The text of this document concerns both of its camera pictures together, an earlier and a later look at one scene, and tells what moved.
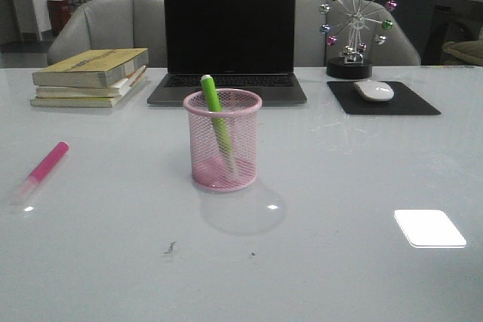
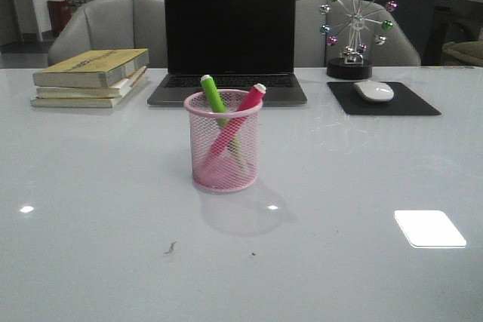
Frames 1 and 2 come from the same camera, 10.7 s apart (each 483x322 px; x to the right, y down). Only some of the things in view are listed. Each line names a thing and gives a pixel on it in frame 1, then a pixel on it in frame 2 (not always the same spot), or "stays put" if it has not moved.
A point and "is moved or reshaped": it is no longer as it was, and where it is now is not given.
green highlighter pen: x=215 y=111 is moved or reshaped
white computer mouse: x=374 y=90 stays put
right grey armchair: x=328 y=26 stays put
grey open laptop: x=241 y=35 stays put
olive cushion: x=473 y=48 stays put
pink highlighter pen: x=35 y=182 to x=254 y=97
